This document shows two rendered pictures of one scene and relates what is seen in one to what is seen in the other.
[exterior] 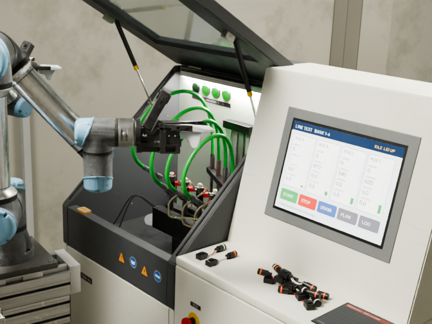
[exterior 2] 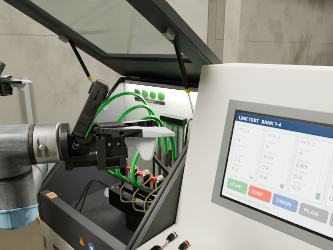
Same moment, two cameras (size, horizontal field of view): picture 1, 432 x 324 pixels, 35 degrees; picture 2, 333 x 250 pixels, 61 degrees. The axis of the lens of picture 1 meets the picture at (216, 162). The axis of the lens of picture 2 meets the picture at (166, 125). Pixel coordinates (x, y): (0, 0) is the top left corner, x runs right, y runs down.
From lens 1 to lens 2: 1.23 m
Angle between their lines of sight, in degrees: 5
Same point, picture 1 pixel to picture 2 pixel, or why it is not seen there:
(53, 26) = (45, 62)
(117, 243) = (78, 228)
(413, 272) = not seen: outside the picture
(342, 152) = (299, 142)
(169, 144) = (110, 156)
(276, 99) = (215, 93)
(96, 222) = (60, 208)
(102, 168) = (15, 198)
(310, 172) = (259, 163)
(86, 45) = (67, 74)
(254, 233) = (202, 219)
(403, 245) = not seen: outside the picture
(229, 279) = not seen: outside the picture
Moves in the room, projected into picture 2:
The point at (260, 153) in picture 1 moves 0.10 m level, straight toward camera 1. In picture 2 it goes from (201, 144) to (206, 154)
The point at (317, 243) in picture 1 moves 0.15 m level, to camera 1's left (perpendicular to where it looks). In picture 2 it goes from (276, 237) to (224, 240)
